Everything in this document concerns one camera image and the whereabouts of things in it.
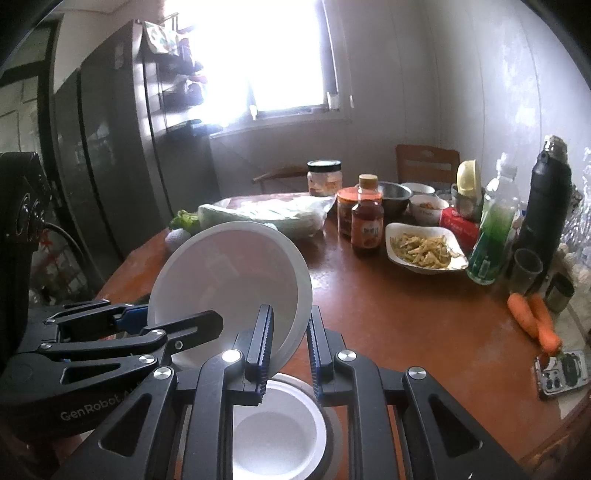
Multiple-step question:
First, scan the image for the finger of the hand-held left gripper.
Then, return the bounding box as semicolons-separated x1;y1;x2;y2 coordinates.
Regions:
44;299;151;341
14;310;223;387

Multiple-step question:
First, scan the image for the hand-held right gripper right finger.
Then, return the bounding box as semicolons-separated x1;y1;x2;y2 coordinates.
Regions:
307;305;532;480

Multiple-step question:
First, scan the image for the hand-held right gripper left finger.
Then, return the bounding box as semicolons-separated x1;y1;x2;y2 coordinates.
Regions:
51;305;275;480

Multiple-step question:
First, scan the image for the large white bowl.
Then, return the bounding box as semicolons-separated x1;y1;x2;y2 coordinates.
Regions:
147;220;312;372

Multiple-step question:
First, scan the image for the deep metal plate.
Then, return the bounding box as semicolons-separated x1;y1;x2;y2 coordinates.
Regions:
277;374;345;480

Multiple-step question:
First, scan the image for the small white bowl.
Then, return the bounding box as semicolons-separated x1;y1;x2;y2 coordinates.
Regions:
231;376;326;480

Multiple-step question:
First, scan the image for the small fruit in foam net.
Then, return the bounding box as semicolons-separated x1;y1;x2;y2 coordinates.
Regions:
165;229;191;254

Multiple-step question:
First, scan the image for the green lettuce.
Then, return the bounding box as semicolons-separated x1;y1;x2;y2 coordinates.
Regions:
168;210;201;232

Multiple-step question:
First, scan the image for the napa cabbage in plastic bag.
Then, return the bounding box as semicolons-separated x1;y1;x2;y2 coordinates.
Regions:
198;196;335;238

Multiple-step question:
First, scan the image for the brown sauce bottle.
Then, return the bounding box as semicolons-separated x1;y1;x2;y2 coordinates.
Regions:
352;174;385;257

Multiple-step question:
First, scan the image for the red sauce jar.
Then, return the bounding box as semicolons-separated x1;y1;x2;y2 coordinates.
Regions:
336;187;363;238

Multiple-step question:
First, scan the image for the dark refrigerator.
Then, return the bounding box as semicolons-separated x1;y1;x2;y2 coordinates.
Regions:
51;23;220;278

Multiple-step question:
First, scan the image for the white dish with food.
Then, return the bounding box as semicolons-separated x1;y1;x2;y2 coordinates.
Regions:
385;223;469;275

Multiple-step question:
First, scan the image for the large steel bowl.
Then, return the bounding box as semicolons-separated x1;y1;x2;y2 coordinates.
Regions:
378;181;413;217

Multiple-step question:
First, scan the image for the clear jar with black lid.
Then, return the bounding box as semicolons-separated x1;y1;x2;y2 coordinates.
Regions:
307;160;342;197

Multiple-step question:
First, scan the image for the white ceramic bowl with food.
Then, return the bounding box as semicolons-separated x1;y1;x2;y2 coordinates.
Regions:
409;194;451;227

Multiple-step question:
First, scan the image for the red box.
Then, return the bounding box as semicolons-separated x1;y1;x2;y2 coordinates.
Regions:
438;208;481;245

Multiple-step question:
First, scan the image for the orange carrot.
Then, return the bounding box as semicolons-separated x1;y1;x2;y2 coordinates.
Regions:
508;293;539;337
529;295;563;354

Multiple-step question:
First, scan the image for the green plastic bottle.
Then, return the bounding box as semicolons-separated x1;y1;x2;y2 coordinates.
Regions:
466;159;522;284

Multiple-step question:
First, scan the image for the small steel bowl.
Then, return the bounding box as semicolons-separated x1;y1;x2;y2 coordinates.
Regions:
450;184;485;220

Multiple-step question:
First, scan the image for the wooden chair with backrest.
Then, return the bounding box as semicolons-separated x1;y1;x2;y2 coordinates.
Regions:
396;144;461;185

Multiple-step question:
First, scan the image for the drinking glass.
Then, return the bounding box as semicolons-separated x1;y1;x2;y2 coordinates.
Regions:
510;248;544;294

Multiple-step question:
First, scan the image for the yellow cup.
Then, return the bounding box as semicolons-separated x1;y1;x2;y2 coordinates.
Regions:
456;160;478;197

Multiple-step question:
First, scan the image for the smartphone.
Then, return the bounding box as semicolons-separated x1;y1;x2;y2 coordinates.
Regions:
536;350;589;400

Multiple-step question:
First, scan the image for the small metal cup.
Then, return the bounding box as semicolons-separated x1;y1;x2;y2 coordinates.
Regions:
545;273;575;312

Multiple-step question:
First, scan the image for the black thermos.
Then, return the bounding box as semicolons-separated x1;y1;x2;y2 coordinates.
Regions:
517;136;573;287

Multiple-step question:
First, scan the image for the window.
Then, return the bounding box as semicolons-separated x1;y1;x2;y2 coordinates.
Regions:
185;0;356;134

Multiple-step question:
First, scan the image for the crinkled clear plastic bag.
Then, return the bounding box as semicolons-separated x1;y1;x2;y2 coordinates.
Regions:
561;185;591;273

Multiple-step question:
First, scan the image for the black cable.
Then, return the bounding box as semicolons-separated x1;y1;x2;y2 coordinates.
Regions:
44;224;98;296

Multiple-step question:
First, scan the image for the wooden chair with curved rail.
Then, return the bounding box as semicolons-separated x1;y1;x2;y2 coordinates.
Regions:
252;167;309;195

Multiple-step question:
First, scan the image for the wall rack with items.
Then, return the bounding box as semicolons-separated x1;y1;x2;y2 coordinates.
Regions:
143;18;208;134

